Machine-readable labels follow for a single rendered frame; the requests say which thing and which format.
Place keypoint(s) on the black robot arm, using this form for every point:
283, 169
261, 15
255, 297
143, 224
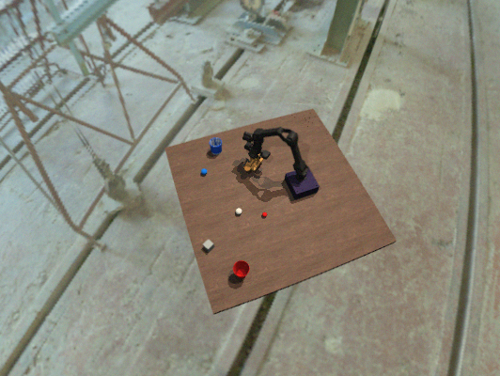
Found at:
299, 165

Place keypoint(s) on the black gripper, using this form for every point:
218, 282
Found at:
263, 153

